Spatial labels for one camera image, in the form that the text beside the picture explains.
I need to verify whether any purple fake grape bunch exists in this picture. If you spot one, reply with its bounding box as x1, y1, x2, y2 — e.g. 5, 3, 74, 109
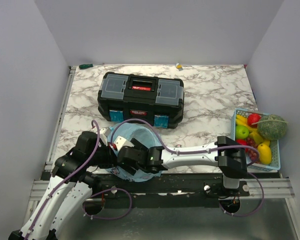
245, 137, 259, 162

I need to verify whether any small yellow blue object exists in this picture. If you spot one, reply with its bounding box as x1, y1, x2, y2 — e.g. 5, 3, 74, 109
175, 63, 183, 71

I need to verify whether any red fake fruit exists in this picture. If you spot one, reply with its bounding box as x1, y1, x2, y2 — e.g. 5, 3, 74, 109
235, 139, 248, 146

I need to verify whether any yellow fake banana bunch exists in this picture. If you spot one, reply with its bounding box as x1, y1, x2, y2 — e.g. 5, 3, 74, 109
235, 114, 271, 146

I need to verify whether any green fake apple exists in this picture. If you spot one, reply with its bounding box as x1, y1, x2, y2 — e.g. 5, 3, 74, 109
235, 125, 250, 140

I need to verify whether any green fake fruit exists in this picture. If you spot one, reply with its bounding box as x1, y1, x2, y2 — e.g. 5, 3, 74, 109
251, 114, 288, 141

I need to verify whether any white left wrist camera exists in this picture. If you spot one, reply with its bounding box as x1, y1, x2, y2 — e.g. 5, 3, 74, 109
99, 127, 111, 146

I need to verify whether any yellow fake star fruit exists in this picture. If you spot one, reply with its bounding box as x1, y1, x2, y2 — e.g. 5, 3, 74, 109
249, 131, 264, 145

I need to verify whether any black plastic toolbox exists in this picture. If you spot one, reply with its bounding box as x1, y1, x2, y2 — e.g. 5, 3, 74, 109
97, 72, 185, 129

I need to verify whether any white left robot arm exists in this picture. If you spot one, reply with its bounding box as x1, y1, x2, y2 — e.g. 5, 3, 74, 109
8, 127, 113, 240

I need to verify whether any light blue plastic bag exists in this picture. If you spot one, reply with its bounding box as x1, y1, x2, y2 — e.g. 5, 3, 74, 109
106, 123, 162, 183

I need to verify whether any red fake pomegranate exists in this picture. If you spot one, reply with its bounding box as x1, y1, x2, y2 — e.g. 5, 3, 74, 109
247, 113, 261, 126

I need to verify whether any green handled screwdriver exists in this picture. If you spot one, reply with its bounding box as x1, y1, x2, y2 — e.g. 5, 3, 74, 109
78, 63, 104, 70

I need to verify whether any black metal base rail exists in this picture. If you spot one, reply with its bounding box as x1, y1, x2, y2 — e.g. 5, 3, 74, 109
79, 173, 250, 213

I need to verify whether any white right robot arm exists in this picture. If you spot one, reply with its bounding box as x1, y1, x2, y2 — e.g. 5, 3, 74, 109
114, 136, 248, 196

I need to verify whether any light blue plastic basket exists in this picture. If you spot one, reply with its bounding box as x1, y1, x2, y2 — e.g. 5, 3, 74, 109
230, 108, 281, 172

